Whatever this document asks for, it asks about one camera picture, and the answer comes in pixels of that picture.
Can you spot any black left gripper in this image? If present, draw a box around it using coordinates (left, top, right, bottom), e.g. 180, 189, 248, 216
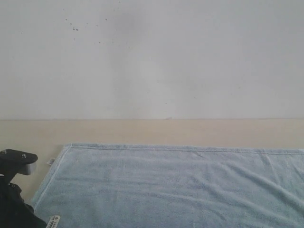
0, 176, 47, 228

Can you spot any light blue terry towel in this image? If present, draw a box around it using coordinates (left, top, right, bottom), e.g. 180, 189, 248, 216
32, 143, 304, 228

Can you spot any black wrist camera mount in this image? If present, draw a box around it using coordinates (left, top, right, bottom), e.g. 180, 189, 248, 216
0, 149, 38, 184

